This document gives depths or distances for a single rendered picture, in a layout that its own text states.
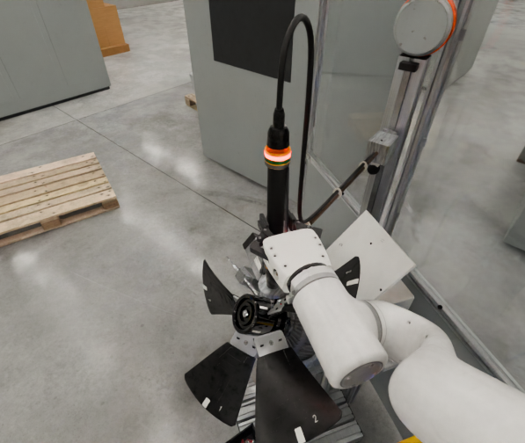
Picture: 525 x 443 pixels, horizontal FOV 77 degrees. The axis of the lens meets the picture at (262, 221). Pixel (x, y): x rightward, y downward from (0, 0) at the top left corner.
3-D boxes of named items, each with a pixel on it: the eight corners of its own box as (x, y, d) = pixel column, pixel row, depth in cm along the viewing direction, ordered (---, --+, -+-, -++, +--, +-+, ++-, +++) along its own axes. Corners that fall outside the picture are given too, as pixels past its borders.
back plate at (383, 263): (239, 303, 148) (236, 303, 147) (347, 188, 124) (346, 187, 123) (282, 432, 110) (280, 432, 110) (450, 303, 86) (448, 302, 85)
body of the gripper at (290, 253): (280, 307, 55) (259, 258, 63) (337, 291, 57) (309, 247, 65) (282, 278, 50) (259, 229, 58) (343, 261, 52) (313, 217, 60)
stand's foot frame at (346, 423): (324, 363, 212) (325, 357, 207) (360, 440, 180) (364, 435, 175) (229, 395, 197) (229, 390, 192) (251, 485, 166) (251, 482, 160)
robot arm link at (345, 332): (355, 277, 52) (307, 276, 48) (408, 353, 43) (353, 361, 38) (330, 311, 57) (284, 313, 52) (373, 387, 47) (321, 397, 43)
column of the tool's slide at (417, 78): (328, 344, 221) (404, 50, 102) (339, 352, 218) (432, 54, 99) (324, 352, 218) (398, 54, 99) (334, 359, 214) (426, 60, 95)
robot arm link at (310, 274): (288, 318, 54) (281, 303, 56) (337, 303, 56) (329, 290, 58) (291, 286, 48) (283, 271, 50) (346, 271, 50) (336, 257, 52)
